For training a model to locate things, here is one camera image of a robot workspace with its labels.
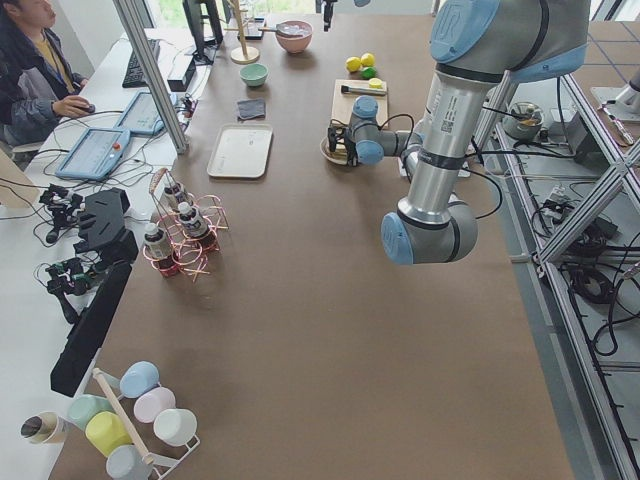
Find bottle in rack back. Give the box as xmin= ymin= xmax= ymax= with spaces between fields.
xmin=163 ymin=183 xmax=189 ymax=212

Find seated person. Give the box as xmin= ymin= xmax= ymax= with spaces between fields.
xmin=1 ymin=1 xmax=91 ymax=147

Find yellow lemon half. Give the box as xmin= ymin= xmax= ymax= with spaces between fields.
xmin=368 ymin=78 xmax=384 ymax=90

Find bottle in rack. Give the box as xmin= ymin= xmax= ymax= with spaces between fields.
xmin=144 ymin=222 xmax=171 ymax=260
xmin=163 ymin=183 xmax=189 ymax=212
xmin=178 ymin=202 xmax=207 ymax=239

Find black metal tongs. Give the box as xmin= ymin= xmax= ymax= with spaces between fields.
xmin=340 ymin=85 xmax=387 ymax=97

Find green bowl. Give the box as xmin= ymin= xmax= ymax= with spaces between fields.
xmin=239 ymin=63 xmax=269 ymax=88

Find blue teach pendant near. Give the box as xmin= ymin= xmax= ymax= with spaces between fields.
xmin=55 ymin=128 xmax=131 ymax=180

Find pink cup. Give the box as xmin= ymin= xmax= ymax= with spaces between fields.
xmin=133 ymin=386 xmax=176 ymax=423

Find green pot on shelf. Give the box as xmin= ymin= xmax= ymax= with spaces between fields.
xmin=502 ymin=102 xmax=544 ymax=141

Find pink bowl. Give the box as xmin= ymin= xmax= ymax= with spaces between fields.
xmin=276 ymin=20 xmax=313 ymax=54

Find black gripper mount stand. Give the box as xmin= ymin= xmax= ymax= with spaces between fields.
xmin=73 ymin=188 xmax=139 ymax=269

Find beige serving tray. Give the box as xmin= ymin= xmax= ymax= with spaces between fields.
xmin=206 ymin=123 xmax=273 ymax=179

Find black monitor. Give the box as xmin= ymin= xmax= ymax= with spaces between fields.
xmin=182 ymin=0 xmax=223 ymax=65

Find yellow cup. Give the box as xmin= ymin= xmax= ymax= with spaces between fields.
xmin=85 ymin=411 xmax=132 ymax=457

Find bottle in rack front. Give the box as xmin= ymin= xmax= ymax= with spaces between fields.
xmin=144 ymin=222 xmax=171 ymax=260

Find bottle in rack middle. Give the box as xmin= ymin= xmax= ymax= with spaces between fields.
xmin=178 ymin=202 xmax=207 ymax=239

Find grey folded cloth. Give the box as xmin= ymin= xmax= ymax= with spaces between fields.
xmin=237 ymin=98 xmax=266 ymax=121

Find grey cup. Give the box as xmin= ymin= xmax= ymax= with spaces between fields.
xmin=106 ymin=445 xmax=152 ymax=480

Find wooden cutting board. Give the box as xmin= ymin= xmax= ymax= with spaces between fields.
xmin=329 ymin=79 xmax=389 ymax=125

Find white round plate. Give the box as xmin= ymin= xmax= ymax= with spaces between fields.
xmin=320 ymin=138 xmax=347 ymax=166

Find aluminium frame post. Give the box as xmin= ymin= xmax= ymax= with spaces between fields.
xmin=113 ymin=0 xmax=188 ymax=155

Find yellow lemon right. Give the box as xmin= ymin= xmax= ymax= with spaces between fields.
xmin=360 ymin=52 xmax=376 ymax=68

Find blue teach pendant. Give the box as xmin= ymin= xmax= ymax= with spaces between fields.
xmin=115 ymin=91 xmax=164 ymax=137
xmin=55 ymin=128 xmax=131 ymax=180

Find blue teach pendant far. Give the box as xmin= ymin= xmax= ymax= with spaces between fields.
xmin=115 ymin=91 xmax=164 ymax=137

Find white cup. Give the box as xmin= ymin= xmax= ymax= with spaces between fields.
xmin=153 ymin=408 xmax=197 ymax=447

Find green cup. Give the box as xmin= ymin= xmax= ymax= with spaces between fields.
xmin=67 ymin=394 xmax=114 ymax=431

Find copper wire bottle rack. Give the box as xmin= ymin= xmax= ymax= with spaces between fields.
xmin=142 ymin=167 xmax=229 ymax=280

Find wooden mug tree stand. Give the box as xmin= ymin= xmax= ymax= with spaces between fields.
xmin=225 ymin=0 xmax=260 ymax=65

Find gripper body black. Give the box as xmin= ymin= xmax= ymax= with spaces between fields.
xmin=322 ymin=0 xmax=336 ymax=11
xmin=327 ymin=119 xmax=355 ymax=149

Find yellow lemon left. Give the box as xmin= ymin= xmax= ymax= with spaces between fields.
xmin=345 ymin=56 xmax=361 ymax=73

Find green lime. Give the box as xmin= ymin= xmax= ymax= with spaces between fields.
xmin=360 ymin=66 xmax=377 ymax=80

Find black bar device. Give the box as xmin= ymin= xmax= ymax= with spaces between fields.
xmin=50 ymin=261 xmax=132 ymax=397

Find blue cup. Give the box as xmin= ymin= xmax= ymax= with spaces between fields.
xmin=119 ymin=361 xmax=159 ymax=399

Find white wire cup rack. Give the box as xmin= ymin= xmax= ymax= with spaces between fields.
xmin=92 ymin=367 xmax=200 ymax=479

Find black keyboard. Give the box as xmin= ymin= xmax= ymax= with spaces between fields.
xmin=122 ymin=39 xmax=161 ymax=88

